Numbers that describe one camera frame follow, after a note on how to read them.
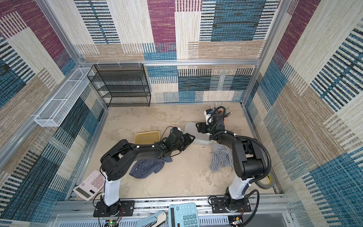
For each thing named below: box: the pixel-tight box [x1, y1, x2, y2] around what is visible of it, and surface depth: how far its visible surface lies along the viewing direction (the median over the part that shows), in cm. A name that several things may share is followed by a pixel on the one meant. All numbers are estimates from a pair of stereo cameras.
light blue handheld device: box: [135, 211, 167, 227], surface depth 69 cm
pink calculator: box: [72, 169, 106, 201], surface depth 81 cm
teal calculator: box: [168, 202, 199, 227], surface depth 71 cm
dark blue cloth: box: [129, 156, 173, 179], surface depth 87 cm
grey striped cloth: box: [209, 143, 234, 172], surface depth 91 cm
